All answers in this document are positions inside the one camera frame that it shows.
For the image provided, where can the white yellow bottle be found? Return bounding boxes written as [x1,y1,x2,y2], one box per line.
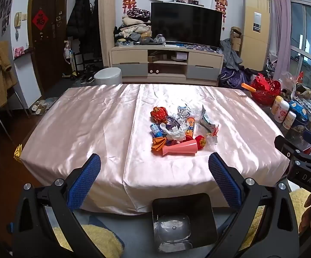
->
[270,96,283,115]

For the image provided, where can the black television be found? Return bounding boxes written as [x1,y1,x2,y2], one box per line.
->
[150,2,223,48]

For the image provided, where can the cardboard boxes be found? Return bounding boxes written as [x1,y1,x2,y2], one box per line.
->
[230,26,242,53]

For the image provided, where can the beige standing air conditioner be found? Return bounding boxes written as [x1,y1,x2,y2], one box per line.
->
[240,0,272,70]

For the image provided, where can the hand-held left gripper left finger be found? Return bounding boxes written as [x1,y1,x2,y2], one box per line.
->
[12,153,102,258]

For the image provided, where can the blue printed box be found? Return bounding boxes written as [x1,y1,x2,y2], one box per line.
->
[290,100,309,127]

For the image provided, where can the white red label bottle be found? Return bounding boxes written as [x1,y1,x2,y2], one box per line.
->
[275,100,290,123]

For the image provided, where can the gold foil wrapper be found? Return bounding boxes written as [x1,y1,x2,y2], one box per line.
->
[14,144,23,162]

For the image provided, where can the dark shoes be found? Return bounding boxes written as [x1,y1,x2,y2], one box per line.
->
[80,64,98,84]

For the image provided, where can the beige television cabinet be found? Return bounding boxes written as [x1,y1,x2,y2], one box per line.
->
[110,44,224,86]

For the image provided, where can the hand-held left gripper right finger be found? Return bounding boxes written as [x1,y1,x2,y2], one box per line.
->
[208,153,299,258]

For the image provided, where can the pink satin tablecloth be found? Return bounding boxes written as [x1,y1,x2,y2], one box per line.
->
[21,83,291,215]

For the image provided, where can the white round stool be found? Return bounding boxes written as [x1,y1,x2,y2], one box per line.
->
[94,68,123,86]

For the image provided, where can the black trash bin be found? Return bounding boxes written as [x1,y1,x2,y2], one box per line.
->
[152,193,218,251]

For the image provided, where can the red round ball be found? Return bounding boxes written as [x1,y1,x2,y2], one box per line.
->
[194,136,207,150]

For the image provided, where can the grey clothing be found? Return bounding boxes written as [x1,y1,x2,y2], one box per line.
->
[220,38,243,69]

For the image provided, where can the dark wooden door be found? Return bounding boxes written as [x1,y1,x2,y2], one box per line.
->
[28,0,68,94]

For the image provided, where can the small blue bottle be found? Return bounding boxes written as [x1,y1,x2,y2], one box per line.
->
[149,123,162,138]

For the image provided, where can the orange tube can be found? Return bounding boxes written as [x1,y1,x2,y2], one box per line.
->
[185,117,196,141]

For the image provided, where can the red crumpled wrapper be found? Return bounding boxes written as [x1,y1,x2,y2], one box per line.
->
[150,107,168,124]

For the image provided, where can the black hanging coats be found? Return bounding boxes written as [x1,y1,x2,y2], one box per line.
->
[65,0,102,60]

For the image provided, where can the red basket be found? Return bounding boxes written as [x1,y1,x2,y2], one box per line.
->
[251,73,282,105]

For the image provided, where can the red diamond door decoration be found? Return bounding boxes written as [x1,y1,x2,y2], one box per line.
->
[32,9,49,31]

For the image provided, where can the pile of clothes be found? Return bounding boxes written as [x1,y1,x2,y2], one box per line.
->
[114,9,152,45]

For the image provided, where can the purple bag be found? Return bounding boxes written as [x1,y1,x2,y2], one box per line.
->
[218,67,251,89]

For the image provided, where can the small white bottle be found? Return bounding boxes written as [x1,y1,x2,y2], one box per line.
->
[282,111,297,130]

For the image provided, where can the beige slippers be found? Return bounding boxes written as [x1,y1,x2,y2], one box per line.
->
[32,99,52,115]

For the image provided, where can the yellow fluffy blanket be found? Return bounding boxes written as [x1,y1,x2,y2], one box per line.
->
[53,188,311,258]

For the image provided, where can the pink plastic cone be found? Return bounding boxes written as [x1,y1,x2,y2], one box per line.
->
[159,140,199,156]

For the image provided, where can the orange wrapper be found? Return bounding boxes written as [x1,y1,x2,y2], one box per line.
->
[152,137,168,152]

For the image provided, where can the beige folding panel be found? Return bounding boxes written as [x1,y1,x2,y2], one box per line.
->
[98,0,116,68]

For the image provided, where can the purple curtain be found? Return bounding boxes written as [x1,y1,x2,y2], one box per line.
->
[269,0,291,80]

